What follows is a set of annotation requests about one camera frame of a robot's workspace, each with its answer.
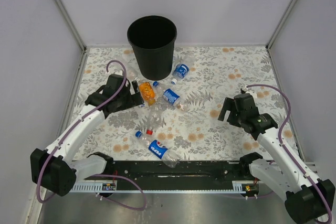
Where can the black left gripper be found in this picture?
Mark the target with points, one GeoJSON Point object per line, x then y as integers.
{"type": "Point", "coordinates": [135, 99]}

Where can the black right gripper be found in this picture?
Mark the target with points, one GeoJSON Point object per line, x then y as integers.
{"type": "Point", "coordinates": [228, 105]}

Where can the orange juice bottle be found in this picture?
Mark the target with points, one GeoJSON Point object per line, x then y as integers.
{"type": "Point", "coordinates": [147, 92]}

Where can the clear bottle white cap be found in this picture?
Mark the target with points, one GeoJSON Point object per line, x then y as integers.
{"type": "Point", "coordinates": [132, 74]}

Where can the clear bottle red cap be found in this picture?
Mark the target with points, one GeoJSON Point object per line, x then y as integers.
{"type": "Point", "coordinates": [155, 118]}

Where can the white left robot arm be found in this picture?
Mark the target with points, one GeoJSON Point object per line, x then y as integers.
{"type": "Point", "coordinates": [54, 168]}

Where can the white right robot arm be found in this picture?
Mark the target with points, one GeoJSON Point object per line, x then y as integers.
{"type": "Point", "coordinates": [306, 196]}

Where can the black plastic bin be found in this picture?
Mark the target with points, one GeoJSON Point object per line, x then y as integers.
{"type": "Point", "coordinates": [152, 39]}

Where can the floral table mat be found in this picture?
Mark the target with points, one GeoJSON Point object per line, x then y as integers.
{"type": "Point", "coordinates": [217, 73]}

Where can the blue label bottle white cap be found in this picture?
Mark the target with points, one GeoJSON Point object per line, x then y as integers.
{"type": "Point", "coordinates": [182, 68]}

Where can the Pepsi bottle blue cap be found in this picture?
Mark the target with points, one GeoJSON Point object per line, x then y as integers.
{"type": "Point", "coordinates": [166, 155]}

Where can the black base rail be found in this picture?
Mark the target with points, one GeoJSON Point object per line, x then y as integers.
{"type": "Point", "coordinates": [187, 177]}

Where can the white slotted cable duct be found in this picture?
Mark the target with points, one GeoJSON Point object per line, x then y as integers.
{"type": "Point", "coordinates": [92, 187]}

